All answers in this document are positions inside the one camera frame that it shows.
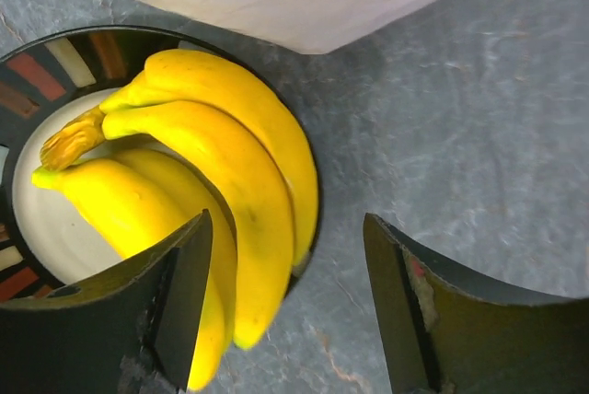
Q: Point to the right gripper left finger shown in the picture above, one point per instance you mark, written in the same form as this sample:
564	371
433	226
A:
128	329

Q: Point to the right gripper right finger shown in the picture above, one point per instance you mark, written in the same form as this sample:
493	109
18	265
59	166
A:
446	328

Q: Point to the single fake banana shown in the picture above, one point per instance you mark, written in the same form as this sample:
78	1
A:
135	198

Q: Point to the fake banana bunch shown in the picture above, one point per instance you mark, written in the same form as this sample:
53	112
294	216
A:
235	130

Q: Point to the dark striped ceramic plate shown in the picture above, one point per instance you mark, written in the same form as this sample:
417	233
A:
45	242

